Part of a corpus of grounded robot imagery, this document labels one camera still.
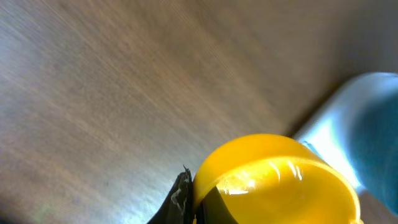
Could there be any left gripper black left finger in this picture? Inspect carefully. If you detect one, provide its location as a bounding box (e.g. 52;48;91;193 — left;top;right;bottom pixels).
147;167;193;224

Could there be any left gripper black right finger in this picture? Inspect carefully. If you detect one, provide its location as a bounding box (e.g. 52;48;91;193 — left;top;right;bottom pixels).
196;187;238;224

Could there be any yellow plastic measuring scoop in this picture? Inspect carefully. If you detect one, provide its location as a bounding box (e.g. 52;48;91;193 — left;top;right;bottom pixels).
193;134;361;224

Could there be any white digital kitchen scale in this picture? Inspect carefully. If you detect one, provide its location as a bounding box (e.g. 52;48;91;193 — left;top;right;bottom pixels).
292;72;397;194

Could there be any teal plastic bowl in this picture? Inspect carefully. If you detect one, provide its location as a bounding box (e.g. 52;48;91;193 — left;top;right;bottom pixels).
350;90;398;216

